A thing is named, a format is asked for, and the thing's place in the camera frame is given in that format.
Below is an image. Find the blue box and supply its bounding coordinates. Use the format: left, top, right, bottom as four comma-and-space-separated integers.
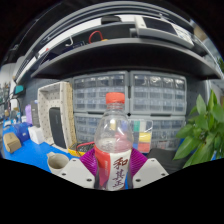
13, 122, 32, 143

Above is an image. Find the black speaker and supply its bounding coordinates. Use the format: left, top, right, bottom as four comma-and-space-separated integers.
48, 106, 68, 150

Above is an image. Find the beige perforated storage box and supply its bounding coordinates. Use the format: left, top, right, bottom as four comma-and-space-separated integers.
37, 81, 78, 154

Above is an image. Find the clear red-capped drink bottle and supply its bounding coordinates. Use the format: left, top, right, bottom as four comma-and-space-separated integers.
93, 92, 134, 191

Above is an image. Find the small brown cardboard box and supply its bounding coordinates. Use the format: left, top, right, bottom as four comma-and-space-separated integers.
2, 132, 22, 154

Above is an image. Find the grey upright box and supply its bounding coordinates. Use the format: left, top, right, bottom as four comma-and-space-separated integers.
30, 100, 41, 128

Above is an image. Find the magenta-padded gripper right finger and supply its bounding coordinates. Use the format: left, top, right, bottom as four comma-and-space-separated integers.
128, 147, 171, 190

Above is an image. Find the green potted plant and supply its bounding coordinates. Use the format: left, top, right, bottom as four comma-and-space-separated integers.
173, 89, 224, 169

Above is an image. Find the small white box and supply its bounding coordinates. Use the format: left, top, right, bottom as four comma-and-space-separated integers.
27, 125, 45, 145

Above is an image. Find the black zip case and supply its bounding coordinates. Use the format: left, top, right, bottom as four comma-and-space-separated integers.
146, 148, 183, 174

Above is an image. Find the black shelf unit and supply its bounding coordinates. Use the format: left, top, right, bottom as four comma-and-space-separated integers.
13, 14, 223, 81

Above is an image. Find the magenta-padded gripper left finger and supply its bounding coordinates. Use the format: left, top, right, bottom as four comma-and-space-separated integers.
59, 148, 97, 190

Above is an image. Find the clear colourful parts organizer box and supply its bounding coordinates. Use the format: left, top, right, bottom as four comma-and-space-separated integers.
131, 118, 154, 154

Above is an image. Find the grey small-parts drawer cabinet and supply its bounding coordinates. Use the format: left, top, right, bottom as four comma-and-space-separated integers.
128, 70, 188, 116
128, 114, 186, 151
72, 70, 130, 114
73, 113, 104, 144

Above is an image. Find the yellow multimeter with red leads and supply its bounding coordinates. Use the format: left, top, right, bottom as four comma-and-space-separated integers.
68, 141, 96, 158

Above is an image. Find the purple container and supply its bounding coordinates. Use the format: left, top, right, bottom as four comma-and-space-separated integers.
24, 104, 34, 126

